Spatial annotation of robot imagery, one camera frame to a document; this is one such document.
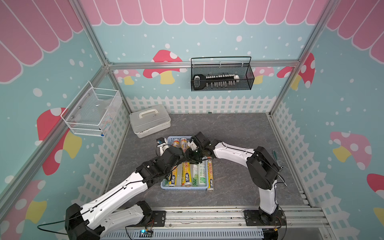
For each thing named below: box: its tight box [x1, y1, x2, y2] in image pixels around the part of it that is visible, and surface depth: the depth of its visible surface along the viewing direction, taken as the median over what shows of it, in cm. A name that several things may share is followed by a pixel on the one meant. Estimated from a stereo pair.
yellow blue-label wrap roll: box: [181, 161, 192, 188], surface depth 79 cm
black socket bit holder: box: [192, 74, 240, 90], surface depth 91 cm
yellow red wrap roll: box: [207, 156, 214, 191], surface depth 88 cm
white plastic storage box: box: [129, 104, 171, 139], surface depth 105 cm
